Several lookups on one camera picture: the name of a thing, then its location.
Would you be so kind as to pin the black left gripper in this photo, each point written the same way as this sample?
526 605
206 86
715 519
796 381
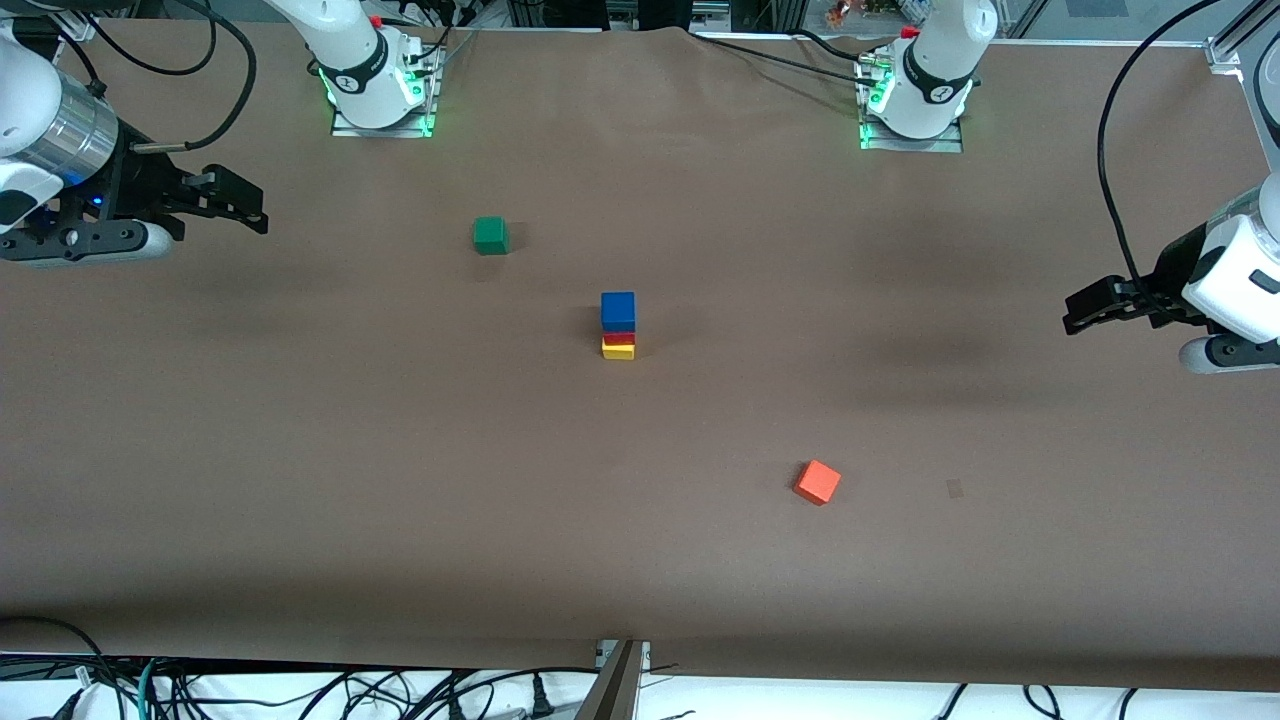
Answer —
1167 277

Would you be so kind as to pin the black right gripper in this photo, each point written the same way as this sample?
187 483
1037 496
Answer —
137 188

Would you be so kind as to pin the blue wooden cube block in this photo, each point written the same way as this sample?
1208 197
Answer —
618 312

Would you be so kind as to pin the red wooden cube block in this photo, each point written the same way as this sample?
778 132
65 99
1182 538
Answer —
620 339

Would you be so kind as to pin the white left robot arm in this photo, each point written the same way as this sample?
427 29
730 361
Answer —
1240 280

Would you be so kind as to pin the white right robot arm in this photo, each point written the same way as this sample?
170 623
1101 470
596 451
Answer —
20 90

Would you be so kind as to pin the green wooden cube block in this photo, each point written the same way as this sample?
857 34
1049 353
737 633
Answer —
490 236

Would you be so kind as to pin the orange wooden cube block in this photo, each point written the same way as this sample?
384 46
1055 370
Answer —
817 482

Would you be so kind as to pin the colourful toy figure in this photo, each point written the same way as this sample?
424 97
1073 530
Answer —
845 10

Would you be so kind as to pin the yellow wooden cube block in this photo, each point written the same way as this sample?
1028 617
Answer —
620 352

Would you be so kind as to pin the brown table cover sheet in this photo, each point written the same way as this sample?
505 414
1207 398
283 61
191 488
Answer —
700 560

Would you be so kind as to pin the black power plug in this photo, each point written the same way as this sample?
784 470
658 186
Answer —
542 700

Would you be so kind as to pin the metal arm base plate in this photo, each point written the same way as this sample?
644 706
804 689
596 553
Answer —
345 125
950 143

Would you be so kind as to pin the aluminium frame profile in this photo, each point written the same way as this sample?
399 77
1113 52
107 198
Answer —
1225 50

